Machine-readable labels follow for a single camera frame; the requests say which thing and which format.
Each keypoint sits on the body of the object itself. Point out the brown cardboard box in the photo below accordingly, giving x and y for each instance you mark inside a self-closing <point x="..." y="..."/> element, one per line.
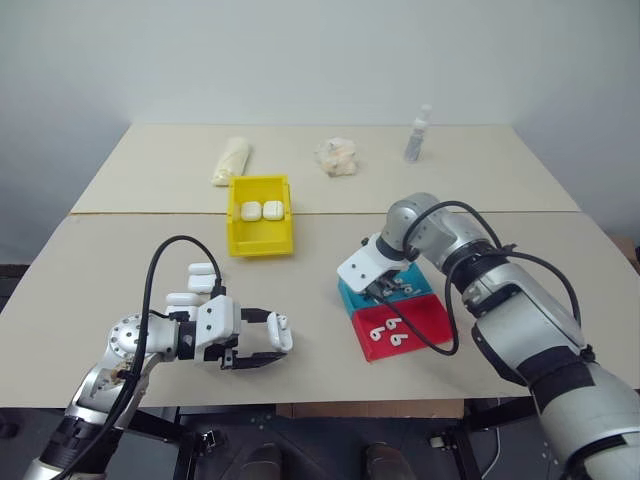
<point x="627" y="255"/>

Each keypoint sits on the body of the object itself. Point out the teal plastic tray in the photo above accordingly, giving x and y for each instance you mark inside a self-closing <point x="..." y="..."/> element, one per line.
<point x="350" y="300"/>

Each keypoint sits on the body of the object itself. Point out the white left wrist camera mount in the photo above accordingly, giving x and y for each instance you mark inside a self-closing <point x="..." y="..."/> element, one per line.
<point x="215" y="320"/>

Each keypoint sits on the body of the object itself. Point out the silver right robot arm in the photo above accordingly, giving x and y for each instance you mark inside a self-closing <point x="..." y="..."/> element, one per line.
<point x="525" y="320"/>

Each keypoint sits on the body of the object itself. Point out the closed white earbud case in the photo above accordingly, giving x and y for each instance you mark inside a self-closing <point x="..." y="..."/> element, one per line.
<point x="199" y="283"/>
<point x="273" y="210"/>
<point x="201" y="269"/>
<point x="182" y="299"/>
<point x="251" y="211"/>

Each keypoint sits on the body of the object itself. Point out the red plastic tray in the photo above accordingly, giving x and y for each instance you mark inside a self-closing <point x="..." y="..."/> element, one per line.
<point x="425" y="312"/>

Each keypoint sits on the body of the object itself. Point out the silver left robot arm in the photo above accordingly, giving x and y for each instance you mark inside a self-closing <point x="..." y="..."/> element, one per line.
<point x="125" y="340"/>

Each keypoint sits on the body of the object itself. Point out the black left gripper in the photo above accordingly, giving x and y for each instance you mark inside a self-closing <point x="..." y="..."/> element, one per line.
<point x="222" y="356"/>

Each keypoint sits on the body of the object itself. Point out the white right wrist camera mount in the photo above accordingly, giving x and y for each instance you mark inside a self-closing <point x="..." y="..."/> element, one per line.
<point x="365" y="265"/>

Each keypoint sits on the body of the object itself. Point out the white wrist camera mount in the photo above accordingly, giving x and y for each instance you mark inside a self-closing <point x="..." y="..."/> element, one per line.
<point x="215" y="320"/>
<point x="365" y="265"/>

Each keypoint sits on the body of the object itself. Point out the cream rolled plastic bag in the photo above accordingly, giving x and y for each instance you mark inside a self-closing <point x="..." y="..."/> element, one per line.
<point x="231" y="161"/>

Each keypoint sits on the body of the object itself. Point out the clear spray bottle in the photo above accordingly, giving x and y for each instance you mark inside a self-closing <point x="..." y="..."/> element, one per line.
<point x="415" y="140"/>

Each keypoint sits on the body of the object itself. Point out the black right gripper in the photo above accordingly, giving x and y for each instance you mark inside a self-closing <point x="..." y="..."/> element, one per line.
<point x="384" y="282"/>

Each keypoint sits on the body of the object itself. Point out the white earbud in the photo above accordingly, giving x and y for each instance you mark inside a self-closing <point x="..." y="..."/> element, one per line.
<point x="403" y="282"/>
<point x="394" y="324"/>
<point x="412" y="290"/>
<point x="376" y="334"/>
<point x="399" y="340"/>

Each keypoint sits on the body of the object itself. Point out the yellow plastic bin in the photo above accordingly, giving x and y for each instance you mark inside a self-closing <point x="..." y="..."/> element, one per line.
<point x="260" y="235"/>

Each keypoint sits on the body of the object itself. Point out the crumpled clear plastic bag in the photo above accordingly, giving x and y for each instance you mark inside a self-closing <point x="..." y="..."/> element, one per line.
<point x="337" y="156"/>

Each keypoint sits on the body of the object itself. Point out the white earbud case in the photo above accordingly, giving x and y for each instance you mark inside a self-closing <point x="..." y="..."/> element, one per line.
<point x="273" y="210"/>
<point x="199" y="283"/>
<point x="182" y="299"/>
<point x="279" y="332"/>
<point x="251" y="211"/>
<point x="201" y="269"/>

